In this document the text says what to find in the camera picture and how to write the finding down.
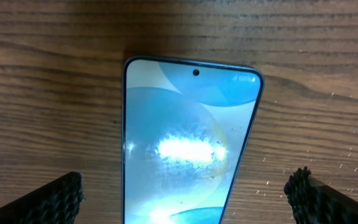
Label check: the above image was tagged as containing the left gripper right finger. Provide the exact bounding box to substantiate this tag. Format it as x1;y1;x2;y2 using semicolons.
283;167;358;224

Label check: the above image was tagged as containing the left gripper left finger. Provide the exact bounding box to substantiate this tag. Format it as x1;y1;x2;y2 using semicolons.
0;172;83;224

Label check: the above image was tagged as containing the Samsung Galaxy smartphone blue screen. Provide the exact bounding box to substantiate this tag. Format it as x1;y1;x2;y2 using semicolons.
122;55;264;224

